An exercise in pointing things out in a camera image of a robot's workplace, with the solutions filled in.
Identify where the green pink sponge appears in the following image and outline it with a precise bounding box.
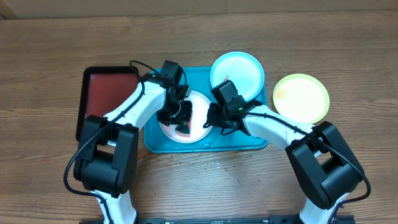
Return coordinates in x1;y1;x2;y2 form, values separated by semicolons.
175;121;191;136

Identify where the white plate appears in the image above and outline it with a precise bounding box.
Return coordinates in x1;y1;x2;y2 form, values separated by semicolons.
159;91;212;143

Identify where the light blue plate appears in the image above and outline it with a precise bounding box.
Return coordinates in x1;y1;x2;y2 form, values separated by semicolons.
210;52;265;101

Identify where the yellow-green rimmed plate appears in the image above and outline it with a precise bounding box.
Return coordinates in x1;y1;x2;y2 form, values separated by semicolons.
272;73;330;124

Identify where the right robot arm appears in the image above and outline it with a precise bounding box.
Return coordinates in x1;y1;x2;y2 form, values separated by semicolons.
204;100;371;223

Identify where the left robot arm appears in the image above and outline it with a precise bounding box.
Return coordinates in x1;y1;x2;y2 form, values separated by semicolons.
63;60;192;223

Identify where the teal plastic tray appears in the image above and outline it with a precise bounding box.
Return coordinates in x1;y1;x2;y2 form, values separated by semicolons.
144;67;268;153

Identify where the black red-lined tray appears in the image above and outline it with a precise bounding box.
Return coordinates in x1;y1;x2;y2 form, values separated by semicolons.
76;66;138;140

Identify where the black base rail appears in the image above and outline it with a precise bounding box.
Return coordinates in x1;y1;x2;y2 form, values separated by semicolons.
79;215;356;224

